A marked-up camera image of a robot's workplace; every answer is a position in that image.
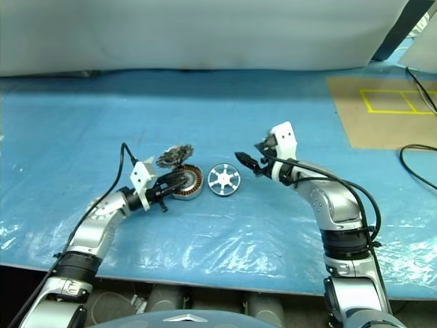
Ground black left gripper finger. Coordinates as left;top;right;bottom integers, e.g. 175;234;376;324
163;172;192;184
163;183;188;198

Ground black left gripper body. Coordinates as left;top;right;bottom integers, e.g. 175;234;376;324
147;174;178;213

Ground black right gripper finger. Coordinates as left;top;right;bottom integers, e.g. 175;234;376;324
234;152;262;165
237;156;263;171

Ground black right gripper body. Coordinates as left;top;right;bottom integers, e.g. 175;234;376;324
254;138;276;178

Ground silver motor housing copper windings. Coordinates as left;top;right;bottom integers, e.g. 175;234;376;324
170;165;205;202

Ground dark toothed gear disc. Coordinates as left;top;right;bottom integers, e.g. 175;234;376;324
156;143;195;169

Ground silver spoked rotor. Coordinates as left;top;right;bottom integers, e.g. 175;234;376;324
207;163;242;197

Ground blue plastic table cover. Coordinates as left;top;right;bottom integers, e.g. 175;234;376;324
0;36;437;301

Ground grey cylinder under table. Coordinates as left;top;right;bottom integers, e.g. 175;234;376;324
145;284;187;314
244;292;286;320

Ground brown cardboard sheet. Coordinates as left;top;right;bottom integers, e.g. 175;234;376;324
325;75;437;150

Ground yellow tape grid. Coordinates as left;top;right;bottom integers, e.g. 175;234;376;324
360;89;437;115

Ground white backdrop sheet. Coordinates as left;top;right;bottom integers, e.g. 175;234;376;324
0;0;410;78

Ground dark blue panel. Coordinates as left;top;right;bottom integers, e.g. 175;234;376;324
371;0;429;62

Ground white board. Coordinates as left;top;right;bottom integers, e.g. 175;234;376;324
397;13;437;74

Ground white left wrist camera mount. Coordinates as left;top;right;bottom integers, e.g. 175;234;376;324
129;157;158;211

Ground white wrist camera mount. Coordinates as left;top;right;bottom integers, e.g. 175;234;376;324
129;157;158;211
266;121;298;178

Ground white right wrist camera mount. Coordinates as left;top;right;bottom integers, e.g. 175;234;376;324
266;121;298;178

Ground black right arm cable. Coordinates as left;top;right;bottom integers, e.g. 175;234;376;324
261;153;393;315

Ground white cable under table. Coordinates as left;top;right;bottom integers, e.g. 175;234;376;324
89;290;144;325

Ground black looped cable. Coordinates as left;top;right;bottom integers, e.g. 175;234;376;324
399;143;437;191

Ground thin white cable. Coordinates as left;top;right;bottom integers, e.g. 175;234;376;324
419;87;436;111

